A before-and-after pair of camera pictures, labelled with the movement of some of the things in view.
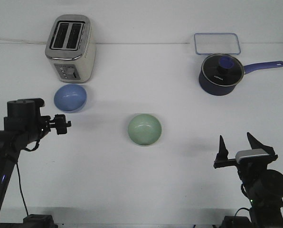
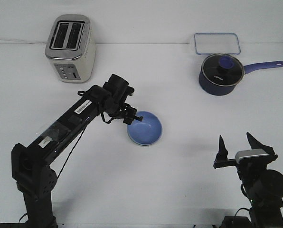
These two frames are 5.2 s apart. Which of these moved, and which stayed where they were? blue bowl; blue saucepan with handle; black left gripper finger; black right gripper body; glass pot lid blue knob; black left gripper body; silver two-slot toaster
Moved: black left gripper finger; blue bowl; black left gripper body
Stayed: silver two-slot toaster; black right gripper body; blue saucepan with handle; glass pot lid blue knob
